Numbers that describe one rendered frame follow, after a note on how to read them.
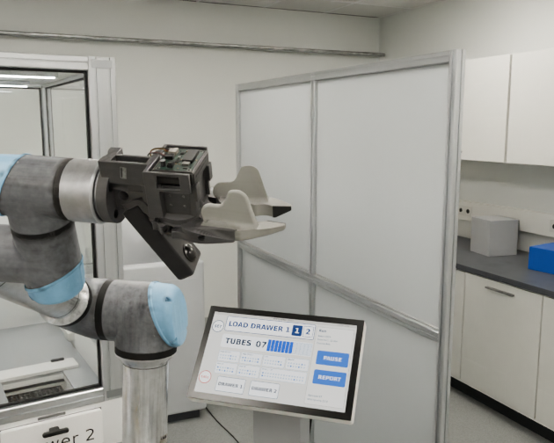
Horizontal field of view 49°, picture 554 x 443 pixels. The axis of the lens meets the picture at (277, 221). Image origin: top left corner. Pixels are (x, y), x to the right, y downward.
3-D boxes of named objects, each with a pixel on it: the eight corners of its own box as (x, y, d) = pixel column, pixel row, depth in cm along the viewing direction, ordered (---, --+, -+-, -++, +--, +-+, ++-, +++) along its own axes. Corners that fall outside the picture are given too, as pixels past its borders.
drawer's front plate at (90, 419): (104, 442, 191) (102, 409, 189) (3, 469, 176) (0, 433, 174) (102, 439, 192) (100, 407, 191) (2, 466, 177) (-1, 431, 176)
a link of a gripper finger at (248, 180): (290, 172, 68) (207, 172, 68) (291, 218, 71) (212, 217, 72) (291, 160, 71) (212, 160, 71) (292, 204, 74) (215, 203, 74)
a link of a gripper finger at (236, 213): (275, 203, 63) (193, 190, 65) (276, 250, 66) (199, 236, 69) (285, 188, 65) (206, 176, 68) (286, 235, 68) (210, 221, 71)
